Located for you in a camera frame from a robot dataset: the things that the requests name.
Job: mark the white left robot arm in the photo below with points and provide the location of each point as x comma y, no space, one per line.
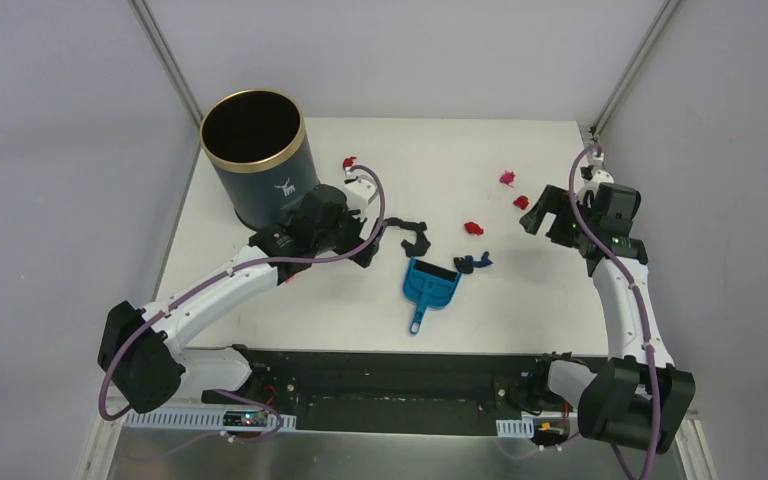
145,352

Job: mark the blue plastic dustpan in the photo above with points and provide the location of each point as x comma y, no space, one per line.
426,292

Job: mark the left white slotted cable duct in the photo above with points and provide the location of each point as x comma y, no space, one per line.
246,419

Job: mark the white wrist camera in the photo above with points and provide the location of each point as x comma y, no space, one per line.
360,191
594,175

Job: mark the small black paper scrap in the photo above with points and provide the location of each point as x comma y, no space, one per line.
464,265

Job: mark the white slotted cable duct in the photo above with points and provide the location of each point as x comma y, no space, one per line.
246,419
515,428

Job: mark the red paper scrap right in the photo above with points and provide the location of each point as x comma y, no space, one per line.
521,202

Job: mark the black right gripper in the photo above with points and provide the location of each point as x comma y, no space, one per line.
553,200

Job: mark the aluminium frame rail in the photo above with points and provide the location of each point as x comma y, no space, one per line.
162,50

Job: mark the dark blue gold-rimmed bin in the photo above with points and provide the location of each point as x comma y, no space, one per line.
256,141

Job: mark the right white slotted cable duct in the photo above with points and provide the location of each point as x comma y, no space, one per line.
515,428

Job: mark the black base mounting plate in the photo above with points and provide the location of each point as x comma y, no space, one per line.
400,393

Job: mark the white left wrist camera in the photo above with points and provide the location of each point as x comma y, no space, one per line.
360,191

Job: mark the dark blue paper scrap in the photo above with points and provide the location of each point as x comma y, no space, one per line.
483,262

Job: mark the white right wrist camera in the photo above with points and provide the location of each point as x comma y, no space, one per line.
594,175

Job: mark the pink paper scrap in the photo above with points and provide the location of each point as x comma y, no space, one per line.
507,178

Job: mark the blue hand brush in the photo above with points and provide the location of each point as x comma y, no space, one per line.
434,270

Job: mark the red paper scrap centre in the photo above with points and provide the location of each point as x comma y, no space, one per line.
472,228

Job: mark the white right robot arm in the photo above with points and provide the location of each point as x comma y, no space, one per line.
638,398

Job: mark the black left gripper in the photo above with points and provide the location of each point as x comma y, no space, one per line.
371,245

